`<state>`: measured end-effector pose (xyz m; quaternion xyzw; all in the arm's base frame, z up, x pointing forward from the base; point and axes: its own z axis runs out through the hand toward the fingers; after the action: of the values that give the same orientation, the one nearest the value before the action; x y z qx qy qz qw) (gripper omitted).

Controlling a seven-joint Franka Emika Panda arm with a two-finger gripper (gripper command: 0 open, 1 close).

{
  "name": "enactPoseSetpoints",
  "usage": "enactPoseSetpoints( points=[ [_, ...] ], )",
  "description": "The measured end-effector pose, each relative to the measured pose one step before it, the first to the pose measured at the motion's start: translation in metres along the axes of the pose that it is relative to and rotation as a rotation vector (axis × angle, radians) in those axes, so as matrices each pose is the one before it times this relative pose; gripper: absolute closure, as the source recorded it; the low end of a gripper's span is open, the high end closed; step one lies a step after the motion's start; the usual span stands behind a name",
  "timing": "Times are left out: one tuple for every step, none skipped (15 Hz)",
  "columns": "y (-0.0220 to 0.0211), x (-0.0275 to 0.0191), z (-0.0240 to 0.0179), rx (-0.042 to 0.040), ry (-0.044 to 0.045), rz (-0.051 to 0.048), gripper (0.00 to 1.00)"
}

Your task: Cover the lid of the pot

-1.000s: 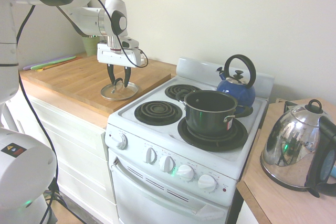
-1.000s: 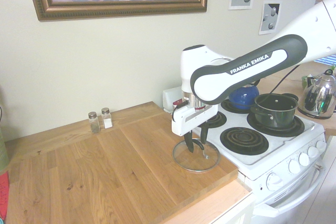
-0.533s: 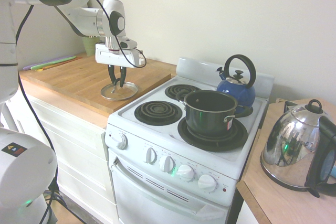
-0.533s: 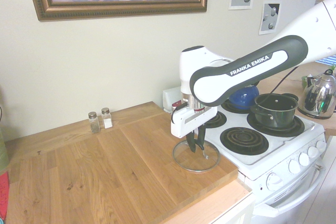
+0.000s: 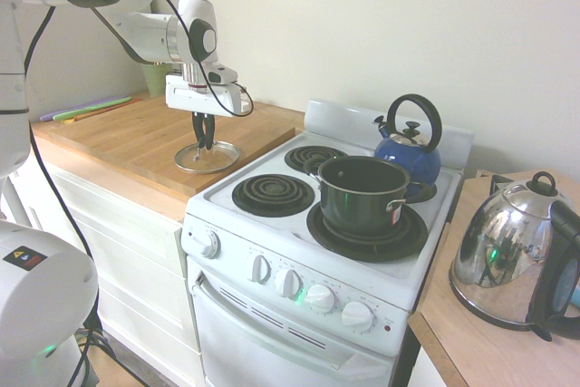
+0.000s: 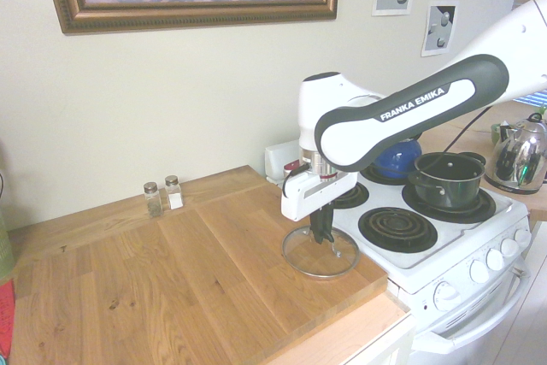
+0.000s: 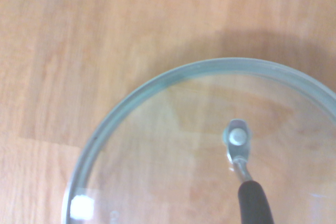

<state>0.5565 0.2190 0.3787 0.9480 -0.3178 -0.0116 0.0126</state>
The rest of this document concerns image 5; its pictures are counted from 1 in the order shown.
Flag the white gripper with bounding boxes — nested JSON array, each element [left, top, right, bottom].
[[164, 73, 254, 151]]

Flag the glass pot lid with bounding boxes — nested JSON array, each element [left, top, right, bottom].
[[174, 140, 240, 176]]

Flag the dark green cooking pot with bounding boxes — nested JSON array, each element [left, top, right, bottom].
[[303, 155, 411, 232]]

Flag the wooden butcher block board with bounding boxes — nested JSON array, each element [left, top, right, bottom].
[[31, 91, 305, 200]]

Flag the light green cup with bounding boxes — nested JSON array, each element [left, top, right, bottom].
[[140, 62, 171, 98]]

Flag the colourful utensils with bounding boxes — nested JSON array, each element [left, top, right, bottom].
[[39, 95, 132, 122]]

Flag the white stove knob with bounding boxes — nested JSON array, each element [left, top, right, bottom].
[[275, 268, 304, 300], [247, 254, 272, 285], [341, 300, 376, 330], [198, 228, 222, 260], [304, 284, 337, 314]]

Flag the white coil-burner electric stove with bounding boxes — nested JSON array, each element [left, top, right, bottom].
[[180, 97, 475, 387]]

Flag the green knife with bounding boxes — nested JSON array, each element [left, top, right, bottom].
[[53, 99, 133, 122]]

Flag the white kitchen cabinet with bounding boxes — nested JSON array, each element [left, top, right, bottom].
[[8, 164, 203, 387]]

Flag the blue stovetop kettle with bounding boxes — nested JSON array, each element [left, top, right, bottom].
[[372, 93, 444, 187]]

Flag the large black coil burner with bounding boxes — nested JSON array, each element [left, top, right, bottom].
[[305, 199, 430, 264]]

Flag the dark box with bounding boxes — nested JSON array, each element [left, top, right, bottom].
[[488, 173, 522, 196]]

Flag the stainless steel electric kettle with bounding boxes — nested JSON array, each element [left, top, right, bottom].
[[448, 170, 580, 343]]

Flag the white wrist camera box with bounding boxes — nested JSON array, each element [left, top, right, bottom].
[[206, 64, 239, 86]]

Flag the black camera cable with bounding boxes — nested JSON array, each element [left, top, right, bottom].
[[130, 0, 255, 119]]

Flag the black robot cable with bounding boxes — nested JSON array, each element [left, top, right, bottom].
[[22, 5, 150, 387]]

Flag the white oven door handle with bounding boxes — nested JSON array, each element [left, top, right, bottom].
[[189, 271, 360, 372]]

